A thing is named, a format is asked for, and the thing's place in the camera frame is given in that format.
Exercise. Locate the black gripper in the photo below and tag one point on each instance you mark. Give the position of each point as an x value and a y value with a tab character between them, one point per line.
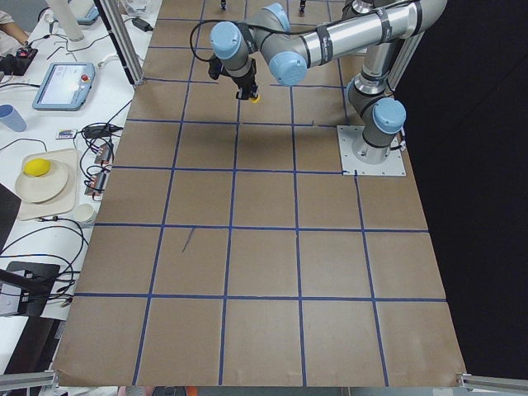
245	82

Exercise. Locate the black power adapter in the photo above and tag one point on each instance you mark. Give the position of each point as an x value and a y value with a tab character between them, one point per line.
142	24

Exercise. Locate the teach pendant tablet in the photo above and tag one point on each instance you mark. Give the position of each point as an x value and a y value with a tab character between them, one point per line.
65	87

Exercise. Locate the beige tray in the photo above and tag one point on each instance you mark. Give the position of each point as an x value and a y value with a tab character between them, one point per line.
65	201

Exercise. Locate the beige plate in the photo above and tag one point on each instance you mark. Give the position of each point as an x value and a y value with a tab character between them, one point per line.
41	189

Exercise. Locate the yellow lemon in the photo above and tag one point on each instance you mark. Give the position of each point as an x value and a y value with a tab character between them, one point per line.
37	167

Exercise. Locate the blue plastic cup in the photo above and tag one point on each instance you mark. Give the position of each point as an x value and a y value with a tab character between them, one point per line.
11	118

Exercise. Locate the aluminium frame post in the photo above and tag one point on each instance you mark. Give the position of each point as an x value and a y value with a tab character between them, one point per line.
120	38

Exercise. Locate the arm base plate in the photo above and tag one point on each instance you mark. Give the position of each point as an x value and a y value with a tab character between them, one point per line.
360	159

